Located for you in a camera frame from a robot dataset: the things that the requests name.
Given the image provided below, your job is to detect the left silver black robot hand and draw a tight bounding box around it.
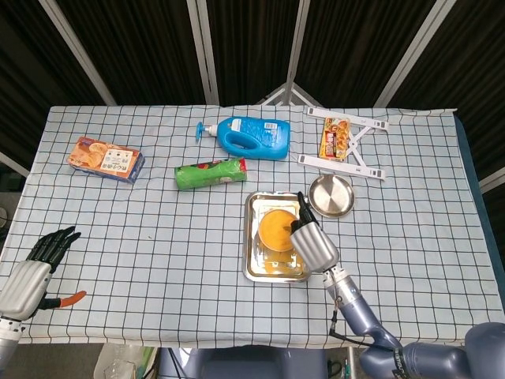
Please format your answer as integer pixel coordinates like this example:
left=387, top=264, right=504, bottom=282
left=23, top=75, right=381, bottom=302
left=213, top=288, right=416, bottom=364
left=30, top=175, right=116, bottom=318
left=0, top=226, right=88, bottom=321

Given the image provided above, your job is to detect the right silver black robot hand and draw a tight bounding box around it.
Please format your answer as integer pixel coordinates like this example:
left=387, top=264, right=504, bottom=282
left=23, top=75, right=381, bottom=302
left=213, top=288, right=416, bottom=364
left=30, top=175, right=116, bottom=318
left=289, top=191, right=340, bottom=273

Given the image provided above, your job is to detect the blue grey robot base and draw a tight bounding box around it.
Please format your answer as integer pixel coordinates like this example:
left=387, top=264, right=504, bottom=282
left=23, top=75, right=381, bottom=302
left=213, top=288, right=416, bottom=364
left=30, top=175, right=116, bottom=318
left=157, top=347, right=328, bottom=379

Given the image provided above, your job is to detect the bowl of yellow liquid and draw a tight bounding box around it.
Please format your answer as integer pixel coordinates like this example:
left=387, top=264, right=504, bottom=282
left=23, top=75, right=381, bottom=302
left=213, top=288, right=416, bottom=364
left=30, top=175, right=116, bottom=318
left=256, top=208, right=304, bottom=253

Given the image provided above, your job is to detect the rectangular steel tray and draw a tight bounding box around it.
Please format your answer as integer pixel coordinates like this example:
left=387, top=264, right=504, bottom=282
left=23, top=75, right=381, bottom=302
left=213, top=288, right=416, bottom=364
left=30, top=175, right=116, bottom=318
left=241, top=190, right=314, bottom=285

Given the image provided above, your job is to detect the blue checkered tablecloth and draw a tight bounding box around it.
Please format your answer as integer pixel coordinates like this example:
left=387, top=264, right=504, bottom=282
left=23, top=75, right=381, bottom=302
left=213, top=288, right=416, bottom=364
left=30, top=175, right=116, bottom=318
left=0, top=104, right=505, bottom=352

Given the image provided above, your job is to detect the round steel plate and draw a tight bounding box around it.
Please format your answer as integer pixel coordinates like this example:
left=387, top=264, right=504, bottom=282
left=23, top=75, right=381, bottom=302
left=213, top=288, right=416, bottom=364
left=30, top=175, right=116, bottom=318
left=308, top=174, right=356, bottom=220

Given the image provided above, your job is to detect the white folding laptop stand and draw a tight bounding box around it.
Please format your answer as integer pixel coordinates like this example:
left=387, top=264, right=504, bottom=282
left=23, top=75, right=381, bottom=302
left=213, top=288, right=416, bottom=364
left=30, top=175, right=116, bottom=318
left=297, top=106, right=391, bottom=182

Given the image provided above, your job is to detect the yellow red curry box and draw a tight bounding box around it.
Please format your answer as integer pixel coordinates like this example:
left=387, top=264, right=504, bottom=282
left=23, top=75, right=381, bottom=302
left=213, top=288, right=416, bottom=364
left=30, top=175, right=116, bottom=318
left=318, top=117, right=354, bottom=162

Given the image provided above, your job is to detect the clear plastic bag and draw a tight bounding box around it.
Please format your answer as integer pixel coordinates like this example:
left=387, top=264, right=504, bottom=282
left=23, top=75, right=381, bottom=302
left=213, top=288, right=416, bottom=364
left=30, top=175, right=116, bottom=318
left=93, top=343, right=157, bottom=379

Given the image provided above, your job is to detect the blue pump detergent bottle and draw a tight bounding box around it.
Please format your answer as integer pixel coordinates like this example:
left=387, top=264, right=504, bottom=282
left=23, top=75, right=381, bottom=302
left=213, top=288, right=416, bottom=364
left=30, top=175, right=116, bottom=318
left=196, top=116, right=292, bottom=161

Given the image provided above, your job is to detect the green chip can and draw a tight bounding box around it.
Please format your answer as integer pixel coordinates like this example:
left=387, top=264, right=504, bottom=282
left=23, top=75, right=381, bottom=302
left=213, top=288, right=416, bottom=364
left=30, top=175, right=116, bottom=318
left=174, top=156, right=249, bottom=190

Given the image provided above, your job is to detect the orange biscuit box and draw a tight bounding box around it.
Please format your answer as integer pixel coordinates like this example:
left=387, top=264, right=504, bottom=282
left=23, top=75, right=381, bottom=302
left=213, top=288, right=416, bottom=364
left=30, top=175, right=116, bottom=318
left=66, top=136, right=146, bottom=184

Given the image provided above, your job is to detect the white metal floor stand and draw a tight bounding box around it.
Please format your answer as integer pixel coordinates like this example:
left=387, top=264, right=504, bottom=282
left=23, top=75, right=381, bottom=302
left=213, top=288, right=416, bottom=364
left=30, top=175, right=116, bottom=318
left=255, top=81, right=316, bottom=107

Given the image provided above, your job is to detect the dark blue table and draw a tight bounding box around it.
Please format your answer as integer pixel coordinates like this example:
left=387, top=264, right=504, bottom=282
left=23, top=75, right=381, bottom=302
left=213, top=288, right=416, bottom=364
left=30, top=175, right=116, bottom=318
left=452, top=112, right=505, bottom=277

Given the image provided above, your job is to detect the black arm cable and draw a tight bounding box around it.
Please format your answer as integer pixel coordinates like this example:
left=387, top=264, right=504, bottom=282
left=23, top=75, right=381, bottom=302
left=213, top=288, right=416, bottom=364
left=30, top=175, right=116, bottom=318
left=329, top=276, right=395, bottom=351

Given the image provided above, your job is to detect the dark folding screen white frame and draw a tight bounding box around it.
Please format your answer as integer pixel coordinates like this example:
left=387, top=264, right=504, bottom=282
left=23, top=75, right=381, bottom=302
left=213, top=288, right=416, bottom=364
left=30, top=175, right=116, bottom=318
left=0, top=0, right=505, bottom=198

